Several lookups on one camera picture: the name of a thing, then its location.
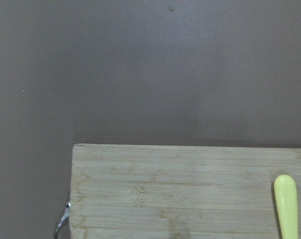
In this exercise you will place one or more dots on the yellow plastic knife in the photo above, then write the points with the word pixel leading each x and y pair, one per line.
pixel 287 206

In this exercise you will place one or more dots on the bamboo cutting board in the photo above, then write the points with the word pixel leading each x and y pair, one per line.
pixel 177 192

